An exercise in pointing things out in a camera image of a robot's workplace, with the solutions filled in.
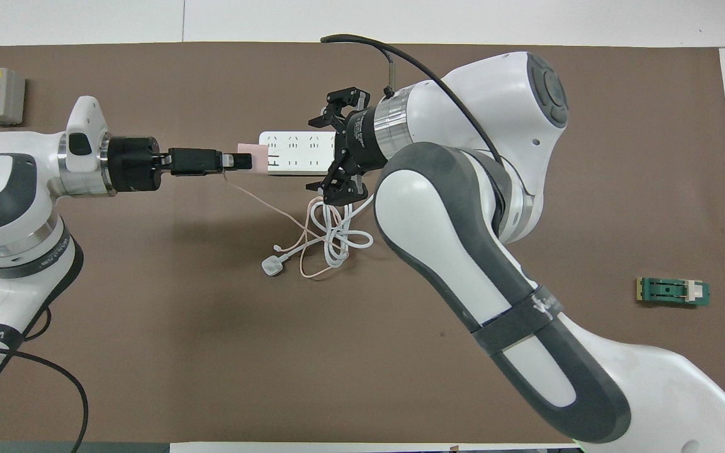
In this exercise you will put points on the white power strip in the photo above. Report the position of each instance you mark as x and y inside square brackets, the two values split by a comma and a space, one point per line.
[293, 157]

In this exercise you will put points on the brown table mat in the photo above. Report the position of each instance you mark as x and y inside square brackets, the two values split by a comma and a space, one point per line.
[211, 352]

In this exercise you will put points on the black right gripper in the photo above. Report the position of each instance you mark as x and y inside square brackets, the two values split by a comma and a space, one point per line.
[357, 141]

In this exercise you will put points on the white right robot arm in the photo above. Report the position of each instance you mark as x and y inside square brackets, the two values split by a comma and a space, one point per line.
[476, 251]

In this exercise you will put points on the grey on-off switch box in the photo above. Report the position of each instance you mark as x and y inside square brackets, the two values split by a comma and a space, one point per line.
[7, 94]

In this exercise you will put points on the pink usb charger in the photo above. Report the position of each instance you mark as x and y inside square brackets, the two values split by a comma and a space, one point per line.
[260, 151]

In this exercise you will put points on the green circuit board fixture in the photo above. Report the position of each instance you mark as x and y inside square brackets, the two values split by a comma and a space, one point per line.
[668, 292]

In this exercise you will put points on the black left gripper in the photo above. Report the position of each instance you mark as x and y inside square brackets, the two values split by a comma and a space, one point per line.
[133, 163]

